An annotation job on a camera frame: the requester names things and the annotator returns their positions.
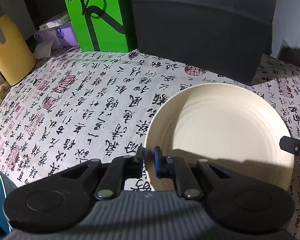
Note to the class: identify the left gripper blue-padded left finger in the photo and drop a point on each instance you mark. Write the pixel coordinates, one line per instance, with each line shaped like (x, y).
(118, 171)

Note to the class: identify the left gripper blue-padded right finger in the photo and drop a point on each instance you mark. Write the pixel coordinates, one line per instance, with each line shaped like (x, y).
(177, 169)

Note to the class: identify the cream round plate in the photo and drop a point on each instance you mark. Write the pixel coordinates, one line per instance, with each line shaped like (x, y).
(223, 123)

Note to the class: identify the calligraphy print tablecloth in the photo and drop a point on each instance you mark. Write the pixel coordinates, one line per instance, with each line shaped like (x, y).
(79, 105)

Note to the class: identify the white folded tissue paper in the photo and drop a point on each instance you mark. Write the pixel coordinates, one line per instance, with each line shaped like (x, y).
(43, 50)

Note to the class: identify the purple tissue pack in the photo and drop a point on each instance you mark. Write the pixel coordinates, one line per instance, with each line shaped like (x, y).
(60, 36)

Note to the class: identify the yellow thermos jug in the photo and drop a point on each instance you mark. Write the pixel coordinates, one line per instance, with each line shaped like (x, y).
(16, 59)

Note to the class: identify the green printed box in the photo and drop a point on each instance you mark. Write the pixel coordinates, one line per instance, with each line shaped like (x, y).
(103, 25)

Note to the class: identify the small white box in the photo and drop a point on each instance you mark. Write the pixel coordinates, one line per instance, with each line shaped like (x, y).
(56, 21)

